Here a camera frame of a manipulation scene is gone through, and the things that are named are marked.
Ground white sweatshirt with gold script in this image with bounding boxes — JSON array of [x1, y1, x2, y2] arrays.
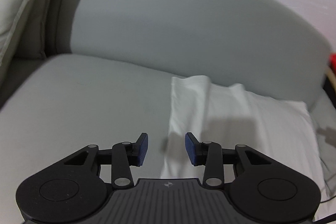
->
[[161, 76, 330, 199]]

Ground grey sofa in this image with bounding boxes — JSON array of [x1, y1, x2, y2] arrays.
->
[[0, 0, 336, 204]]

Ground red garment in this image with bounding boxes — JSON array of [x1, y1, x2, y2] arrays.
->
[[329, 53, 336, 75]]

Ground beige cushion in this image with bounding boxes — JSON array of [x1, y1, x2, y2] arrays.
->
[[1, 0, 50, 81]]

